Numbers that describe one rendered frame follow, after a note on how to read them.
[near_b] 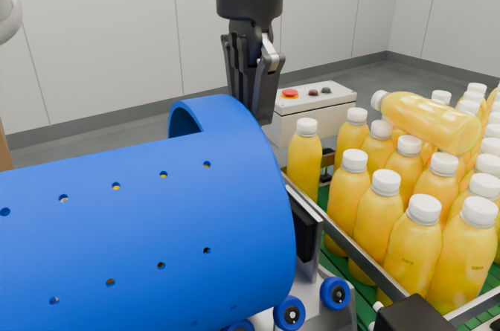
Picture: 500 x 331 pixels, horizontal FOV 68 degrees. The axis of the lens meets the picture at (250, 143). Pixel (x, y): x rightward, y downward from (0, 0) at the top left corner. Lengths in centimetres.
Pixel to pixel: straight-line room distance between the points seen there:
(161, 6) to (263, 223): 306
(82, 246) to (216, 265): 12
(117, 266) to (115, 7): 296
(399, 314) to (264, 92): 31
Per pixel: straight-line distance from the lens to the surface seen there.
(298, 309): 55
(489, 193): 63
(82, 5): 317
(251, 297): 42
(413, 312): 54
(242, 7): 41
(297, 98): 83
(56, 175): 36
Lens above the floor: 140
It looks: 28 degrees down
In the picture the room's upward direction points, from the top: straight up
